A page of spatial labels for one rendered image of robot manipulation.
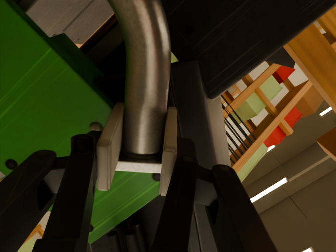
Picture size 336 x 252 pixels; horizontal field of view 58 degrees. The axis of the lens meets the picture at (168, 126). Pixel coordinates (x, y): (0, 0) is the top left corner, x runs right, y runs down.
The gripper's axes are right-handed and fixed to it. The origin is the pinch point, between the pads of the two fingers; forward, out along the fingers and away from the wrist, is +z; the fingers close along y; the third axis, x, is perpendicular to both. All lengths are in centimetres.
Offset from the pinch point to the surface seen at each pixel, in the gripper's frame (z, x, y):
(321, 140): 48, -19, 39
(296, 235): 439, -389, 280
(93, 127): 4.1, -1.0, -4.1
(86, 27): 69, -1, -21
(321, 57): 73, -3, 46
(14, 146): 4.4, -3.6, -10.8
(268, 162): 795, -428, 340
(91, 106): 4.4, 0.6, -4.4
